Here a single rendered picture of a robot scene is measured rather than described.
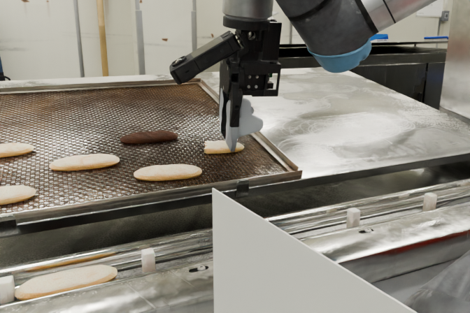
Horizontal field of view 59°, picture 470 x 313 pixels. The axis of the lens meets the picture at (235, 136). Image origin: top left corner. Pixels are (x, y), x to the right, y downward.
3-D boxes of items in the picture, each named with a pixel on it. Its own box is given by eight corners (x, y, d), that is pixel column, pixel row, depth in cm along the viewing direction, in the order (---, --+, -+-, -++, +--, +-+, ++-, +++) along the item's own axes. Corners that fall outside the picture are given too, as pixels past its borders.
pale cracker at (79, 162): (48, 173, 60) (47, 166, 59) (50, 161, 63) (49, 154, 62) (120, 166, 63) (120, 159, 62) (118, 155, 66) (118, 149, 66)
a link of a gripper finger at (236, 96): (241, 129, 64) (243, 71, 62) (231, 129, 63) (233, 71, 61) (233, 122, 68) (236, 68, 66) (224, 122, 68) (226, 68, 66)
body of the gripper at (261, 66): (278, 101, 65) (287, 23, 60) (224, 102, 63) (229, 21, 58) (264, 86, 72) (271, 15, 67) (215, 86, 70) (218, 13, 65)
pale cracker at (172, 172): (133, 183, 59) (133, 176, 58) (133, 170, 62) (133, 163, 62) (203, 178, 61) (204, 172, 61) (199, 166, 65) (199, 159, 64)
